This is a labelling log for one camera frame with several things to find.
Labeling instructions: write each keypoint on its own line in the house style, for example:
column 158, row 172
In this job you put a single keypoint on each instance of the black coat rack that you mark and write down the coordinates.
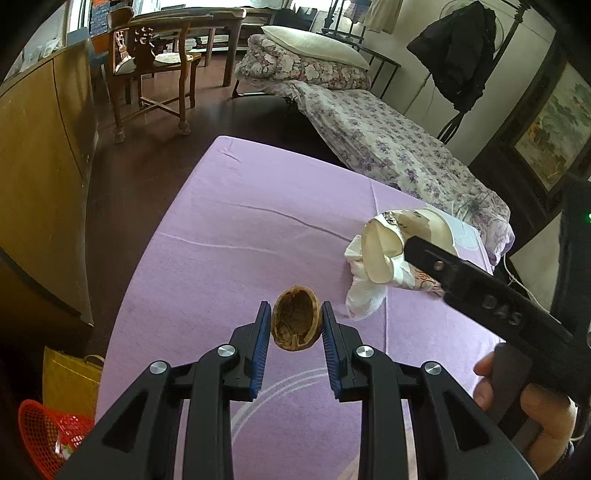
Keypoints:
column 450, row 124

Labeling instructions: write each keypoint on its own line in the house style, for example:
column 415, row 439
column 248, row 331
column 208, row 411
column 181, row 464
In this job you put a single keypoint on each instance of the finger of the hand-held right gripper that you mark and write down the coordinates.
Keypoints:
column 434, row 263

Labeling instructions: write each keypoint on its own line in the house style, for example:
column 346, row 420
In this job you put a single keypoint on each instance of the red mesh basket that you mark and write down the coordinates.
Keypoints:
column 39, row 434

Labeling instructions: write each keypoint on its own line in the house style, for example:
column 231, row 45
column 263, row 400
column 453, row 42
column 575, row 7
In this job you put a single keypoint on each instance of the yellow bag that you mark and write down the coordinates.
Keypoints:
column 69, row 383

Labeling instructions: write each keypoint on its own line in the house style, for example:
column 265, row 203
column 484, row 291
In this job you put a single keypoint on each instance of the purple tablecloth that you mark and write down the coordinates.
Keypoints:
column 231, row 230

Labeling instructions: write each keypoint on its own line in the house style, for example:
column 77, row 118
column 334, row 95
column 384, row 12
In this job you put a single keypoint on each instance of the white paper sheet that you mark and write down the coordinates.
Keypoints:
column 466, row 233

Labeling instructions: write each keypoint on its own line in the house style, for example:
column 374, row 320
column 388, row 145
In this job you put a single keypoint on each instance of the framed landscape painting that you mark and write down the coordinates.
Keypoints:
column 554, row 129

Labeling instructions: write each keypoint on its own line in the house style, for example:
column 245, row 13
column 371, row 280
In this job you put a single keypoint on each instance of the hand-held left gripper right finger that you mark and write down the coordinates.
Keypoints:
column 330, row 355

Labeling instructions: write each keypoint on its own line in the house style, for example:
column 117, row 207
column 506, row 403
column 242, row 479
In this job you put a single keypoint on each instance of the light wooden cabinet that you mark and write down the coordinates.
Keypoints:
column 41, row 184

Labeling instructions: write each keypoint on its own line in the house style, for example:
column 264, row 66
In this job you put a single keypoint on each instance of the white tissue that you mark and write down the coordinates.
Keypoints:
column 364, row 295

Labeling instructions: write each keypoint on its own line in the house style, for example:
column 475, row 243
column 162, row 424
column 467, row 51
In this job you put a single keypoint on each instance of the carved wooden chair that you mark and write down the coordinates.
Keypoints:
column 147, row 50

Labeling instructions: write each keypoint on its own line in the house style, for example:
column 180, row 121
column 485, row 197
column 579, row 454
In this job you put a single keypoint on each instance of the folded floral quilt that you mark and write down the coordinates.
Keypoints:
column 300, row 64

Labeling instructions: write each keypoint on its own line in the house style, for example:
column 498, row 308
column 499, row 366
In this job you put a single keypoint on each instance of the wooden dining table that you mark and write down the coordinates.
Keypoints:
column 207, row 21

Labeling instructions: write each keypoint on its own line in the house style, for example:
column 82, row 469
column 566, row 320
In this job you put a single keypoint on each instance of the walnut shell half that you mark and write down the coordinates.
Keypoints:
column 295, row 318

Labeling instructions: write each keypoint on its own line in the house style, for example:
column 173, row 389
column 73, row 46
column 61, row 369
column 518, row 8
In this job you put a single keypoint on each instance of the beige paper cup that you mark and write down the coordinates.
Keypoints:
column 383, row 249

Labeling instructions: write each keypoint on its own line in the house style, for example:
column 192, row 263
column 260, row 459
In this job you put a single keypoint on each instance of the person's right hand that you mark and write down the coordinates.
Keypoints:
column 554, row 424

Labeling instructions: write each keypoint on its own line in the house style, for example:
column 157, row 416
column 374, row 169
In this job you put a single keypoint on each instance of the white pillow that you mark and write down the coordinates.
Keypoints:
column 314, row 44

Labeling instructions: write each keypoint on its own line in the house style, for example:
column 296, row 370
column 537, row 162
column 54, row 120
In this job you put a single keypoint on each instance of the black coat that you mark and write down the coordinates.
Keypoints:
column 457, row 50

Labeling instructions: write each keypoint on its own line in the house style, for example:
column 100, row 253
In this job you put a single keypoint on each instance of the floral bed sheet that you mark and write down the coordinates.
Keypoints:
column 378, row 138

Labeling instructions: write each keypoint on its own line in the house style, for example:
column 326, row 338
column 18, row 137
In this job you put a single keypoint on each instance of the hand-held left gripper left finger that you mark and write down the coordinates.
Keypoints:
column 259, row 355

